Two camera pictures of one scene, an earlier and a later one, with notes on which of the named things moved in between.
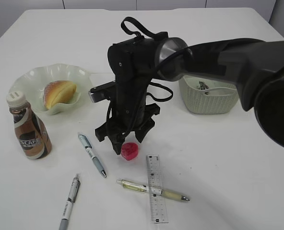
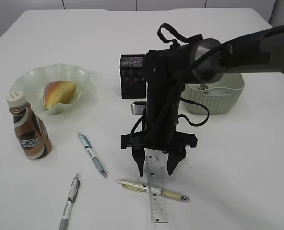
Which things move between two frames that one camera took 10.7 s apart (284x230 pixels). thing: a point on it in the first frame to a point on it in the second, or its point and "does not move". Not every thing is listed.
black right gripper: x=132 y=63 to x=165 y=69
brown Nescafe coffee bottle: x=33 y=136 does not move
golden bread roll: x=58 y=91 does not move
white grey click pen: x=75 y=186 does not move
